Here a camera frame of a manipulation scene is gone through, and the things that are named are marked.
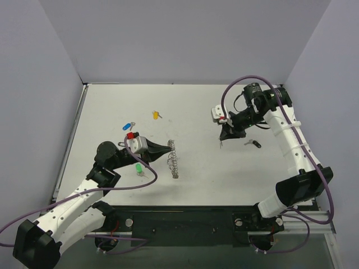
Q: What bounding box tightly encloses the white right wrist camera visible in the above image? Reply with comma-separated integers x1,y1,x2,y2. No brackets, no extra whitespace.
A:
211,105,233,127

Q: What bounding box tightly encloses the metal key ring disc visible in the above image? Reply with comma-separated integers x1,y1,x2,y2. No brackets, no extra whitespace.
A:
167,140,179,179

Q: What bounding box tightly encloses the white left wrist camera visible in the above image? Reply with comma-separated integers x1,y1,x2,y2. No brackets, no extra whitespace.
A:
126,132,148,154

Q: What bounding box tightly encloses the silver key with black tag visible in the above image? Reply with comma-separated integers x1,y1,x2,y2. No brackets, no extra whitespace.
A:
245,140,262,149

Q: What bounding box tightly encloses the key with blue tag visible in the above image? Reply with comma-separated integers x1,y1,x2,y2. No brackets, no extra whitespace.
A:
122,122,136,132

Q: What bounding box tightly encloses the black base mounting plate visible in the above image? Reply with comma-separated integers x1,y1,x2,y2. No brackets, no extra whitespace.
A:
96,206,284,247

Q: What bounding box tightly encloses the key with green tag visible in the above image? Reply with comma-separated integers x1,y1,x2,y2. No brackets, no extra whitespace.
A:
135,163,148,178

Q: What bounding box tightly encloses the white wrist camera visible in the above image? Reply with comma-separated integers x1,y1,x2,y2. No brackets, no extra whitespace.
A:
211,105,233,127
126,132,148,154

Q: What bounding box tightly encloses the aluminium front frame rail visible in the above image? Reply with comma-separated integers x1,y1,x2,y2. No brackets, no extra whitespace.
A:
33,211,337,236

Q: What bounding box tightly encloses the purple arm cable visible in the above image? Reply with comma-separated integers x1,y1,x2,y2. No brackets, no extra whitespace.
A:
0,136,158,254
220,75,335,254

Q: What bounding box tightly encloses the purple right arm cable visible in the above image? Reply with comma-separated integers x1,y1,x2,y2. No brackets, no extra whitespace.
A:
220,75,335,254

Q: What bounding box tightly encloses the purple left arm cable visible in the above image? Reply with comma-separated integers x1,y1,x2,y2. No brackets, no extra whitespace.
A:
0,136,158,254

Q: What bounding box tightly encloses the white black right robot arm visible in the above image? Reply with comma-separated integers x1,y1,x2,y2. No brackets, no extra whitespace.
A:
211,83,333,229

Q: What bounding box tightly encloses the key with yellow tag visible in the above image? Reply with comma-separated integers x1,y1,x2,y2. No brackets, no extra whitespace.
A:
152,110,162,120

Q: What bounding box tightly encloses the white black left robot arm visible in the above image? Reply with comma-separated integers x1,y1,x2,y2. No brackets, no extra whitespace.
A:
12,133,171,268

